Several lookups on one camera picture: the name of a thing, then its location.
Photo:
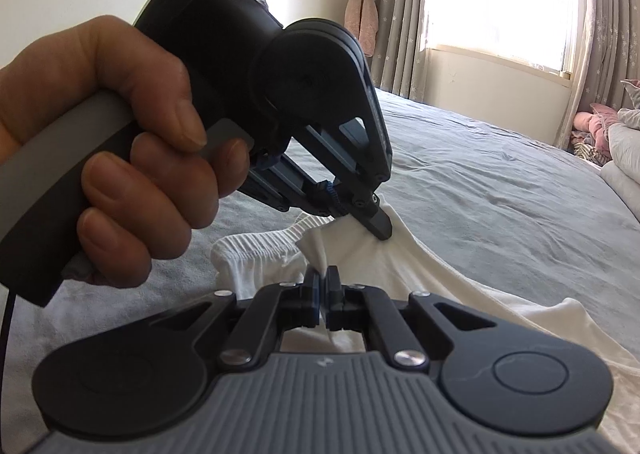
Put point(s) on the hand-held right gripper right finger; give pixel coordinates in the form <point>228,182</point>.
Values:
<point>334,304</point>

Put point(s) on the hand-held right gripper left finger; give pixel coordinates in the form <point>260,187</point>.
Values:
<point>316,299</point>

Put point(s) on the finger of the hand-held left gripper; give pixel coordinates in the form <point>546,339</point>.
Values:
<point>350,184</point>

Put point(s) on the white pants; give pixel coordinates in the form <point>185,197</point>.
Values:
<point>450,284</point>

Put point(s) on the person's left hand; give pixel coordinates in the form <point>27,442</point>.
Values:
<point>125,69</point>

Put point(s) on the pink hanging towel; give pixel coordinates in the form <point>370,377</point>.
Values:
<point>362,14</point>

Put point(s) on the grey star curtain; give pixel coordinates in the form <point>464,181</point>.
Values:
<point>610,9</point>
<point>400,9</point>

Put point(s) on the pile of pink bedding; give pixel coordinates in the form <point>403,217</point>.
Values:
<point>590,124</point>

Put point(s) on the folded grey quilt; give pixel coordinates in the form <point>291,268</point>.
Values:
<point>625,154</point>

